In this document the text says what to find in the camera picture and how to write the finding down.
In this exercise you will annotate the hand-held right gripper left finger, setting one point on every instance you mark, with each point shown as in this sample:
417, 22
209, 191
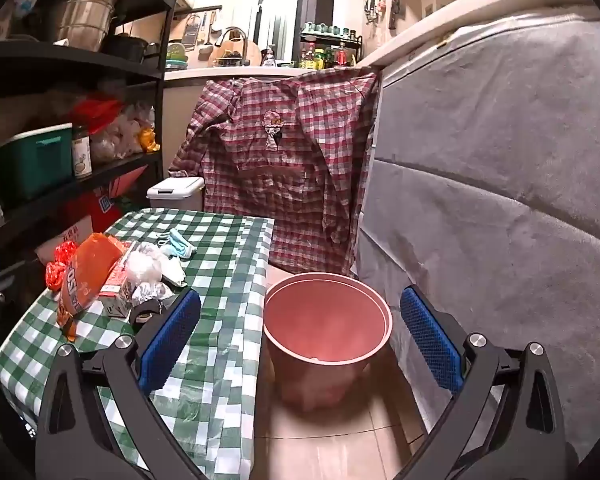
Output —
172, 340

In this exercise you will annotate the silver foil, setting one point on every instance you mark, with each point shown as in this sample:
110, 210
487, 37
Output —
150, 291

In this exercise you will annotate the metal faucet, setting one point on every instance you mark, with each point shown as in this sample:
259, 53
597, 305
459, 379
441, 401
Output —
234, 35

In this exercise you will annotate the white kitchen counter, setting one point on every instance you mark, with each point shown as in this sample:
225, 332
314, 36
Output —
190, 73

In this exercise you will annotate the red cardboard box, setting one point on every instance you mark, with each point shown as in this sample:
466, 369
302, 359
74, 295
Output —
100, 210

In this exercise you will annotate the red plastic bag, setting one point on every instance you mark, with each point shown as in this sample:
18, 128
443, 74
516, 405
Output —
97, 112

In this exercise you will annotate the small red white carton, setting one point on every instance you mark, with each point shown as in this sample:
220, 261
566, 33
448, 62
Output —
116, 295

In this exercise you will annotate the black shelf rack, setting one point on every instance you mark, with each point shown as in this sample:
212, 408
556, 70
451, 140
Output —
80, 62

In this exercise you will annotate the green checked tablecloth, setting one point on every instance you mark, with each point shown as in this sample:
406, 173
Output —
215, 250

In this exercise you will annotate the orange snack bag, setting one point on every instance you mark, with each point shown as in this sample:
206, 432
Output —
90, 270

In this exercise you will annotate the pink plastic bucket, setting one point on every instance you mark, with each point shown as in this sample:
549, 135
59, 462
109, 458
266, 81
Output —
325, 320

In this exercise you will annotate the red crinkled wrapper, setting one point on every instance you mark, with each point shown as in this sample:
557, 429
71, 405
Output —
60, 270

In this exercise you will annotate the hanging kitchen utensils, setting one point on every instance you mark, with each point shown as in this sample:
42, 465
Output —
380, 5

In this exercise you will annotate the orange figurine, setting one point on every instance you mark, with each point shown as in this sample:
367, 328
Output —
149, 141

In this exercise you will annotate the white tissue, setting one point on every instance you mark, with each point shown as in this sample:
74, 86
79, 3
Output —
145, 266

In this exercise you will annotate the stack of green bowls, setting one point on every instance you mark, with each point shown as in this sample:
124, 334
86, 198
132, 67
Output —
176, 56

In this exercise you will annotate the wooden cutting board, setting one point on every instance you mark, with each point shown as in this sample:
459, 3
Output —
252, 52

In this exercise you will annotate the glass jar with label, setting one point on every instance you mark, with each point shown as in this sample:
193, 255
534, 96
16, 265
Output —
81, 152

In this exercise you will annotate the blue face mask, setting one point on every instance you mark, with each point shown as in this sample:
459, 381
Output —
180, 246

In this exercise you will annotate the green storage box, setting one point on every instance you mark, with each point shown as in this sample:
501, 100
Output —
30, 160

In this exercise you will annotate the black cooking pot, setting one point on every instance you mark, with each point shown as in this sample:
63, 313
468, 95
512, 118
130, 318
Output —
125, 49

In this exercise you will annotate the large metal pot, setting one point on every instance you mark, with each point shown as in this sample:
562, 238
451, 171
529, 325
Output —
82, 12

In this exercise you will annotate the white lidded bin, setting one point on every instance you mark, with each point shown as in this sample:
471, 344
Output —
175, 192

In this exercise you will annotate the brown cardboard box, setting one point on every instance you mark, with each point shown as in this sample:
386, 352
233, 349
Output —
67, 240

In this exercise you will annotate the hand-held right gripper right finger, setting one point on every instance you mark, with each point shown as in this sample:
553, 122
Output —
430, 340

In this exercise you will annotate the clear bag of garlic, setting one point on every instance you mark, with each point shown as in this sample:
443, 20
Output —
122, 135

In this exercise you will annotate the row of condiment bottles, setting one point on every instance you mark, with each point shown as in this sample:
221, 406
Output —
320, 57

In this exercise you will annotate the red plaid shirt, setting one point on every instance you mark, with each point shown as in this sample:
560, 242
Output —
290, 185

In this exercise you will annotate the metal grater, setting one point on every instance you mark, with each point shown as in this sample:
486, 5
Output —
192, 32

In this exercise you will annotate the white wrapper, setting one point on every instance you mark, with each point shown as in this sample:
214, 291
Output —
175, 272

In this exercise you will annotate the grey cover cloth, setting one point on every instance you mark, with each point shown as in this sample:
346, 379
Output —
505, 160

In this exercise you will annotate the row of green cups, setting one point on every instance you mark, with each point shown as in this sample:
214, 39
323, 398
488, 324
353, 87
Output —
330, 30

